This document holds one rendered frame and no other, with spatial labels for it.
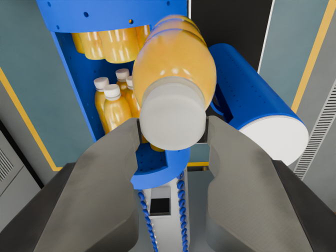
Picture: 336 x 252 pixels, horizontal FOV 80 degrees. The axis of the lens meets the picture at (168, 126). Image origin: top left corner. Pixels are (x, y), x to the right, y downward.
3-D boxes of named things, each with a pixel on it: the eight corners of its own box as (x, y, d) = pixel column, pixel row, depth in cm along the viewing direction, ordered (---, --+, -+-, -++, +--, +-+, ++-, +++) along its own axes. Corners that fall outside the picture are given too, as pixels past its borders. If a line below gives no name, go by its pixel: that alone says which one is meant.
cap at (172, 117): (131, 111, 13) (125, 126, 12) (169, 66, 12) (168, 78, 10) (175, 141, 15) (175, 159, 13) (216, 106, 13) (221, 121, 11)
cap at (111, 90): (109, 90, 53) (107, 84, 52) (122, 90, 52) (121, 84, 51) (102, 97, 50) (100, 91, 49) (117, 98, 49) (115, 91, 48)
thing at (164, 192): (151, 190, 105) (149, 219, 93) (150, 185, 103) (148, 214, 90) (171, 189, 104) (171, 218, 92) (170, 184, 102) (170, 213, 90)
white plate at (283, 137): (289, 100, 61) (287, 98, 62) (213, 146, 72) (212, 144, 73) (320, 150, 73) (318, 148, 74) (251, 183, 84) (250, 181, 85)
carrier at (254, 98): (224, 33, 132) (190, 62, 144) (288, 97, 62) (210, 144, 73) (246, 65, 144) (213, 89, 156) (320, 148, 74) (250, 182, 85)
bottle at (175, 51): (140, 45, 29) (97, 114, 13) (172, 0, 25) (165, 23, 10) (177, 76, 31) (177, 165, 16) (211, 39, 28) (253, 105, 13)
